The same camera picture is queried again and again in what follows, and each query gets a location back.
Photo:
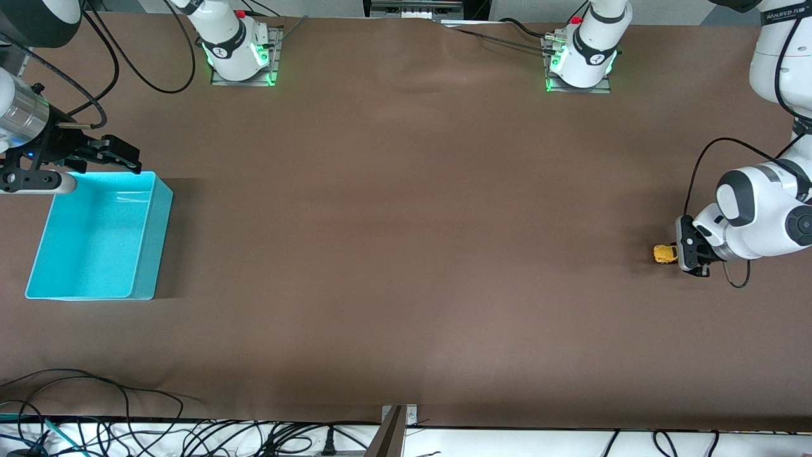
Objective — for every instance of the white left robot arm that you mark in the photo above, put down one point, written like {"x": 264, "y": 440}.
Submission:
{"x": 761, "y": 216}

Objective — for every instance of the brown table cover sheet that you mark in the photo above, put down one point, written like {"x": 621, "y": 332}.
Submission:
{"x": 406, "y": 254}

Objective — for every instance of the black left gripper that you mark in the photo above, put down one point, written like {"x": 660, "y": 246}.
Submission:
{"x": 693, "y": 248}

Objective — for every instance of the yellow beetle toy car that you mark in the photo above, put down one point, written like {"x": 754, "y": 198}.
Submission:
{"x": 664, "y": 255}

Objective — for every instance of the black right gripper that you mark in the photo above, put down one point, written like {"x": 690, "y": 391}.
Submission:
{"x": 58, "y": 145}

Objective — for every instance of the black power plug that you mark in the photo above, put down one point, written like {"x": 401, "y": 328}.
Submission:
{"x": 328, "y": 444}

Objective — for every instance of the small metal bracket plate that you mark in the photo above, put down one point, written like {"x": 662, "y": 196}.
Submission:
{"x": 412, "y": 416}

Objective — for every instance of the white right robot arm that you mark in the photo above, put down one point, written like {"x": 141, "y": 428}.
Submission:
{"x": 228, "y": 44}

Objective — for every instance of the black power strip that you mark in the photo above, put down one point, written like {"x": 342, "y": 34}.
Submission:
{"x": 412, "y": 9}

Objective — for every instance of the teal plastic bin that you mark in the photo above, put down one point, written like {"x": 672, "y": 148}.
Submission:
{"x": 89, "y": 247}

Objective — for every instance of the aluminium profile post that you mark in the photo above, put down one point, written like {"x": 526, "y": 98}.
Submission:
{"x": 390, "y": 438}

